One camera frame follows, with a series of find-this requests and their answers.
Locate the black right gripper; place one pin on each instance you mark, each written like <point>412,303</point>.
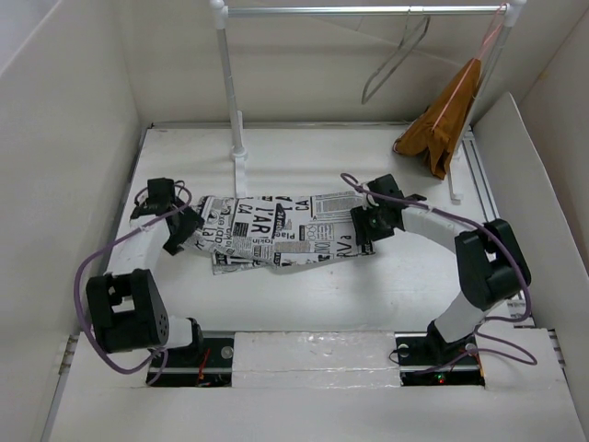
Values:
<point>359,215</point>

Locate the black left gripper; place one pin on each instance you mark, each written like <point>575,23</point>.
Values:
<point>191,224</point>

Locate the newspaper print trousers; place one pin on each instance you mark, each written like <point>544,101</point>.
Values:
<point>277,231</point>

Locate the grey wire hanger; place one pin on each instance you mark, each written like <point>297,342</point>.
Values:
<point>410,40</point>

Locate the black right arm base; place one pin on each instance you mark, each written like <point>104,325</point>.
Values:
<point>425,359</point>

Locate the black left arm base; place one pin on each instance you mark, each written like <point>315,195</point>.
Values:
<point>210,367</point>

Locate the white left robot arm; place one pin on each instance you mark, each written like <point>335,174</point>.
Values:
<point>126,309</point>

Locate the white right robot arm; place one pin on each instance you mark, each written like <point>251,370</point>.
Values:
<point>490,264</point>

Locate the brown hanging garment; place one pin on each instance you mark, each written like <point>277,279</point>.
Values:
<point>434,135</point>

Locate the white cardboard panel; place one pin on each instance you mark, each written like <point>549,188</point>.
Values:
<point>525,197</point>

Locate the white metal clothes rack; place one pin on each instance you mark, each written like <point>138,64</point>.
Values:
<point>306,63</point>

